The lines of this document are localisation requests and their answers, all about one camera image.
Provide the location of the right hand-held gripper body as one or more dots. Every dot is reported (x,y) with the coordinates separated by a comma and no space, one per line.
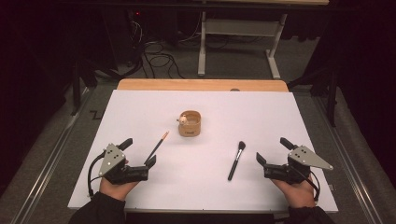
(303,157)

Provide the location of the person's right hand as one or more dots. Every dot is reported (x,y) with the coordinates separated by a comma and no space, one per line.
(300,194)

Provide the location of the wooden holder with small figure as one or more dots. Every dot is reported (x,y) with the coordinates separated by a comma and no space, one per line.
(190,126)

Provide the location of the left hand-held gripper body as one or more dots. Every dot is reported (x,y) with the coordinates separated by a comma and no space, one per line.
(112,158)

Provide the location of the white board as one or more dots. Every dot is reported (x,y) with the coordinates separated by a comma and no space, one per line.
(202,174)

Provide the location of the white metal desk frame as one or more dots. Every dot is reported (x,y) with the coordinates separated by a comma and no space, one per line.
(239,27)

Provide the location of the thin black orange-tipped brush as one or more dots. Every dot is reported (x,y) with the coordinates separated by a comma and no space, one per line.
(157,147)

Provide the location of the person's left hand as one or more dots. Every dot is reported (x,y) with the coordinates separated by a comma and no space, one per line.
(116,190)

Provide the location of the black makeup brush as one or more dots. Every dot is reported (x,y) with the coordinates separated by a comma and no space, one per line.
(235,161)

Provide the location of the metal floor rail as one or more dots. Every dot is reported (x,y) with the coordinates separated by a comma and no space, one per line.
(46,174)
(351,174)

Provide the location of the black metal stand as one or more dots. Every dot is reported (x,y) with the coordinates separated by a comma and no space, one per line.
(76,90)
(332,96)

